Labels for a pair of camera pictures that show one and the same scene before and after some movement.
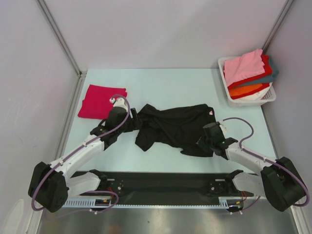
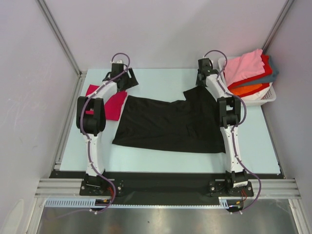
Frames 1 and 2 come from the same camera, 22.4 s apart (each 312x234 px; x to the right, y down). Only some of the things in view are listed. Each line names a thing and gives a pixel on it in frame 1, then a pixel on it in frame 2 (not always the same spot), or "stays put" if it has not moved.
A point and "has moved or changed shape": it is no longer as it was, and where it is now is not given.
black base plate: x=163 y=187 stays put
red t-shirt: x=268 y=71 stays put
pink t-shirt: x=249 y=64 stays put
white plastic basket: x=270 y=96 stays put
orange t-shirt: x=239 y=90 stays put
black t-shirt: x=180 y=128 has moved or changed shape
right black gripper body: x=203 y=140 -> x=201 y=79
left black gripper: x=135 y=121 -> x=132 y=82
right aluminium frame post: x=281 y=19 stays put
